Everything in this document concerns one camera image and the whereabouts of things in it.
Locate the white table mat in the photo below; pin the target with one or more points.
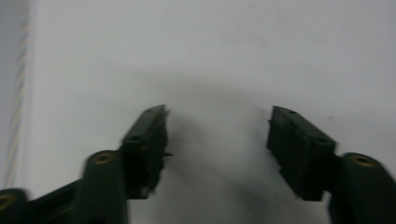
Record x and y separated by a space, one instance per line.
218 46

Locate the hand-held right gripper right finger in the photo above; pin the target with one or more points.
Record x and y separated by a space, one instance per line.
300 152

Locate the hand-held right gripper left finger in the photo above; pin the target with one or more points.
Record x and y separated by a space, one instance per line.
144 155

